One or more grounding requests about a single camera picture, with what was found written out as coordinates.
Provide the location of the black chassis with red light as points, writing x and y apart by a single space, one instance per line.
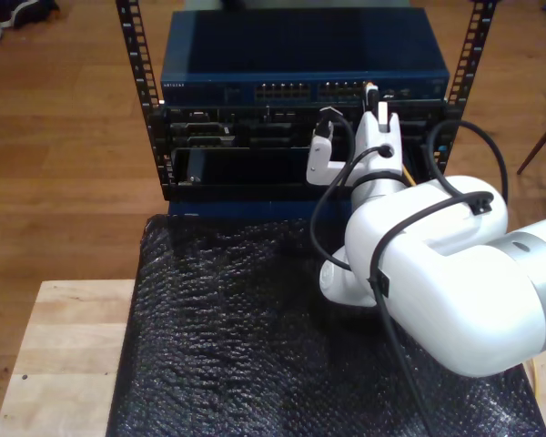
255 170

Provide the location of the black rack server unit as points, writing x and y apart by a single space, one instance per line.
218 129

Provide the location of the black textured mat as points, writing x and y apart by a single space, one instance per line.
232 341

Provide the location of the dark sneaker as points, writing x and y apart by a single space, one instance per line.
27 11

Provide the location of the blue network switch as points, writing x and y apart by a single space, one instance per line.
300 41

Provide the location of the black perforated rack post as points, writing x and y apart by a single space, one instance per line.
471 50
138 59

